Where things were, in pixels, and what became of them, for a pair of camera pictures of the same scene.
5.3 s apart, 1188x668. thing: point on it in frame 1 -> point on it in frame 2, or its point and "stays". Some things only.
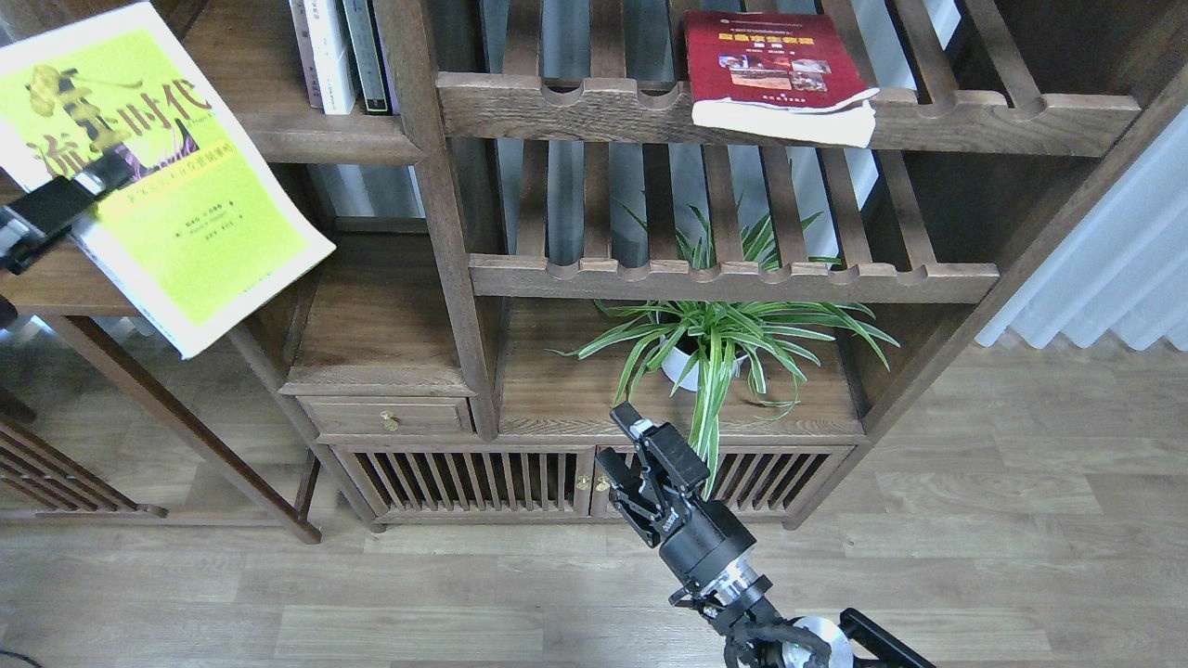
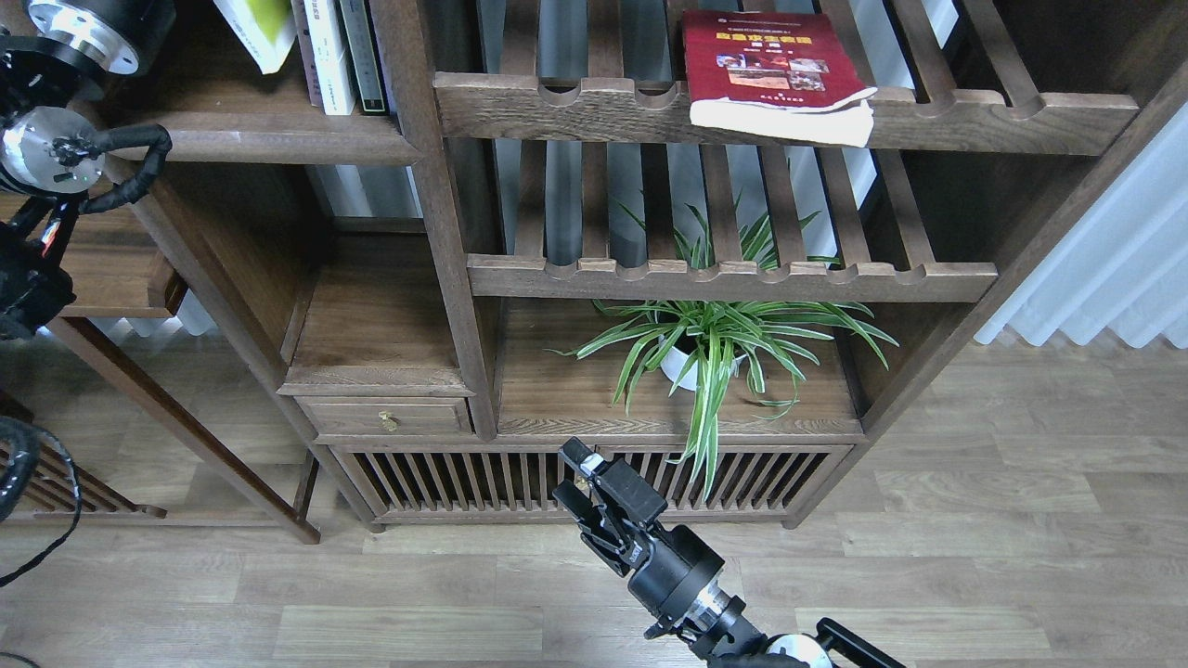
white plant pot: (683, 367) stays
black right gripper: (698, 537) -> (672, 570)
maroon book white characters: (307, 53) stays
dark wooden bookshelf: (784, 226) stays
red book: (786, 75) stays
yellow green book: (207, 230) -> (266, 29)
